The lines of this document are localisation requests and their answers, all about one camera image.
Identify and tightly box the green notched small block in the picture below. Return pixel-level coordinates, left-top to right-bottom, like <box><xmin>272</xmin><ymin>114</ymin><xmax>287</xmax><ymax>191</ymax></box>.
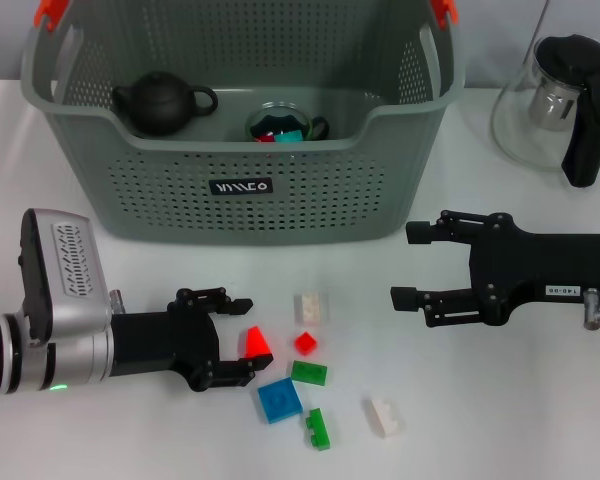
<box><xmin>303</xmin><ymin>407</ymin><xmax>334</xmax><ymax>452</ymax></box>

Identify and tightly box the black clay teapot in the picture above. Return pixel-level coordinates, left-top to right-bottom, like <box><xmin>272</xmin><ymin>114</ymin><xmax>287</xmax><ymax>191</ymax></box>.
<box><xmin>112</xmin><ymin>71</ymin><xmax>220</xmax><ymax>139</ymax></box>

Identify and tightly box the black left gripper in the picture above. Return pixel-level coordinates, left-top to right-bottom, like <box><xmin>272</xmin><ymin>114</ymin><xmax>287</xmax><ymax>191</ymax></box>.
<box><xmin>110</xmin><ymin>286</ymin><xmax>275</xmax><ymax>393</ymax></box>

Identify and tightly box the white building block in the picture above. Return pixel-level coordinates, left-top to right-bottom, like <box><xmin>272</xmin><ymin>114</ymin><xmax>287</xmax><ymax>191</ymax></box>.
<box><xmin>363</xmin><ymin>394</ymin><xmax>406</xmax><ymax>440</ymax></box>
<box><xmin>293</xmin><ymin>290</ymin><xmax>330</xmax><ymax>327</ymax></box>

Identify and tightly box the small red square block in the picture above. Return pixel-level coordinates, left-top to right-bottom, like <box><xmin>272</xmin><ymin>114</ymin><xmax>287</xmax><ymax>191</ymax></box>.
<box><xmin>293</xmin><ymin>330</ymin><xmax>319</xmax><ymax>356</ymax></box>

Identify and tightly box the glass teacup black sleeve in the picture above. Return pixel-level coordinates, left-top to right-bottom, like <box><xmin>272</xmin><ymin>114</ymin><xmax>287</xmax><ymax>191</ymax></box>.
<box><xmin>244</xmin><ymin>99</ymin><xmax>331</xmax><ymax>145</ymax></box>

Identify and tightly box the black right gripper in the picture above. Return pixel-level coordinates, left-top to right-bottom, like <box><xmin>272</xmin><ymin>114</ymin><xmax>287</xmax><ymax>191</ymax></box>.
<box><xmin>389</xmin><ymin>210</ymin><xmax>600</xmax><ymax>329</ymax></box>

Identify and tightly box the glass pitcher black handle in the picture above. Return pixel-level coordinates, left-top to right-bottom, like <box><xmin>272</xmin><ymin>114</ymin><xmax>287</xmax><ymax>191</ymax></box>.
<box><xmin>489</xmin><ymin>33</ymin><xmax>600</xmax><ymax>190</ymax></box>

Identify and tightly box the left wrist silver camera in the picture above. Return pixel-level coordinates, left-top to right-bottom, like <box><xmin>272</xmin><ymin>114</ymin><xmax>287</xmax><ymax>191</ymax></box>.
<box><xmin>18</xmin><ymin>207</ymin><xmax>114</xmax><ymax>347</ymax></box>

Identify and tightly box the grey perforated storage bin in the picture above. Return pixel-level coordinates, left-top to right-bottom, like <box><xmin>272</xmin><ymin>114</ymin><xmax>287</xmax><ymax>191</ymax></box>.
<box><xmin>18</xmin><ymin>0</ymin><xmax>466</xmax><ymax>249</ymax></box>

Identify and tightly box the green flat rectangular block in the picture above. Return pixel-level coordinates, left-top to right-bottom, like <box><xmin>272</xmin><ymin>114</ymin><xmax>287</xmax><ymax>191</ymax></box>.
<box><xmin>290</xmin><ymin>359</ymin><xmax>330</xmax><ymax>387</ymax></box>

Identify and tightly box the blue square flat block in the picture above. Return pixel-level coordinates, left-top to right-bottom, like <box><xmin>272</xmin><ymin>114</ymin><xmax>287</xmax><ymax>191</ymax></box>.
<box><xmin>256</xmin><ymin>377</ymin><xmax>304</xmax><ymax>425</ymax></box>

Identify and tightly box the bright red slope block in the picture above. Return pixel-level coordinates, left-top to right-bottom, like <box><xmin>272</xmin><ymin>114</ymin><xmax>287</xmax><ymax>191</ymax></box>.
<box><xmin>242</xmin><ymin>325</ymin><xmax>274</xmax><ymax>360</ymax></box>

